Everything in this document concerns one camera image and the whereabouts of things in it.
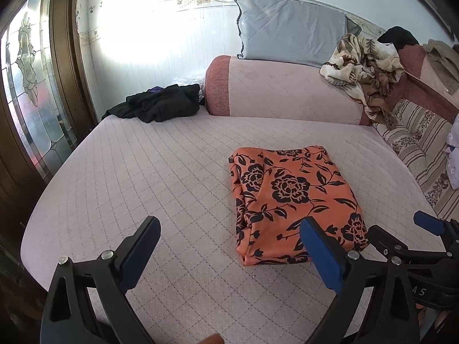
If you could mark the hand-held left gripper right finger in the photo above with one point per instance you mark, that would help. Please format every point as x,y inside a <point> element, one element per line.
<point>322,258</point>

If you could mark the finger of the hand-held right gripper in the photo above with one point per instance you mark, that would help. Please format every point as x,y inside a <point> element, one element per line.
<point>380,236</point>
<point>426,222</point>

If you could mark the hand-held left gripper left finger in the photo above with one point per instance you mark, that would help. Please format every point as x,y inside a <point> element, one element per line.
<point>141,254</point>

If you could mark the orange floral blouse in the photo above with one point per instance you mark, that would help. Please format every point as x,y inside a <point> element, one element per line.
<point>297,200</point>

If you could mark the person's left hand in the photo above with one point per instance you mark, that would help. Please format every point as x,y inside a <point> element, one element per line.
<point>212,339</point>

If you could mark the white cloth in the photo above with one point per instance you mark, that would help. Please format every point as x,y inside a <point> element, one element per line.
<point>453,150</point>

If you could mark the pink quilted bed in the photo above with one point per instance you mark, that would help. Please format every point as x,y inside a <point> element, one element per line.
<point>143,172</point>

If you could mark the striped floral cushion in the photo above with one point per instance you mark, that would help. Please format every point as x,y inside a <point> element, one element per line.
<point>419,132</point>

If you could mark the black garment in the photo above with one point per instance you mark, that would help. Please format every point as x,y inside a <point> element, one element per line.
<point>161,104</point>

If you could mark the red pink sofa backrest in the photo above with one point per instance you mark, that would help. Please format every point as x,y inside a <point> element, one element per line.
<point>416,68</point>

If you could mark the beige coat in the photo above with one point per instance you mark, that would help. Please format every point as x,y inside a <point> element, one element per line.
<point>441,66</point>

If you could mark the beige floral cloth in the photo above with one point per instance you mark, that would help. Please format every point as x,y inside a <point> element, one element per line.
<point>373,71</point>

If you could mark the pink quilted bolster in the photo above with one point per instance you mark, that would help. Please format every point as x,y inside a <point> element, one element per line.
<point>279,89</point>

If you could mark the clear plastic bag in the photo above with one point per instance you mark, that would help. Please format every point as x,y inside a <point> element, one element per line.
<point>195,80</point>

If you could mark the black cloth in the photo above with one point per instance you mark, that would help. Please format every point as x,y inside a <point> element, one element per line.
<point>398,36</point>

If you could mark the stained glass wooden door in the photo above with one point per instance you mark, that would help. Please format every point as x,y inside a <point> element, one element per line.
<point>28,86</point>

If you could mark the grey pillow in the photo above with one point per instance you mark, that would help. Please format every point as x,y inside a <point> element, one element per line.
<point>290,28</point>

